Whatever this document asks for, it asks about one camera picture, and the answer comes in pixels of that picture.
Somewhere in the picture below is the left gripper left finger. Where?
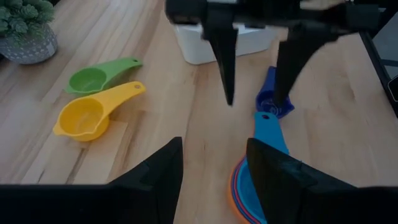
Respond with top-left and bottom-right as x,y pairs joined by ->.
108,136 -> 184,224

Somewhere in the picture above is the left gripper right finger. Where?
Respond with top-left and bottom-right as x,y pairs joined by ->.
246,138 -> 357,224

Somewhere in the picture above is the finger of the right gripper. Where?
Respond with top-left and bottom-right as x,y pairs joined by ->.
273,26 -> 340,108
201,26 -> 239,106

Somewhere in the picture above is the red measuring cup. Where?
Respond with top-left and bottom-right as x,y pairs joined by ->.
234,158 -> 262,224

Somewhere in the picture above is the large blue measuring cup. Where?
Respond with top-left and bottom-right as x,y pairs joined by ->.
232,160 -> 257,224

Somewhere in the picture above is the orange measuring cup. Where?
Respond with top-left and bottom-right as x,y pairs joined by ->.
228,164 -> 252,224

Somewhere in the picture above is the light blue measuring cup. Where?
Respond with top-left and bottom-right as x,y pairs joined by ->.
238,111 -> 290,224

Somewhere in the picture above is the small dark blue measuring cup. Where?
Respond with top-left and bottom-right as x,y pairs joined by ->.
255,65 -> 295,119

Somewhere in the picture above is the yellow measuring cup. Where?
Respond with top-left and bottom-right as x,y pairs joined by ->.
52,81 -> 147,142

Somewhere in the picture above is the green measuring cup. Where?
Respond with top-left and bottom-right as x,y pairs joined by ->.
64,57 -> 144,96

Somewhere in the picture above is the white plastic basket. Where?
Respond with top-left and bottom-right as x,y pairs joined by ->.
174,23 -> 280,65

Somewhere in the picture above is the green succulent in grey pot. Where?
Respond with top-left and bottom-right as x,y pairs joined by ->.
0,0 -> 59,65

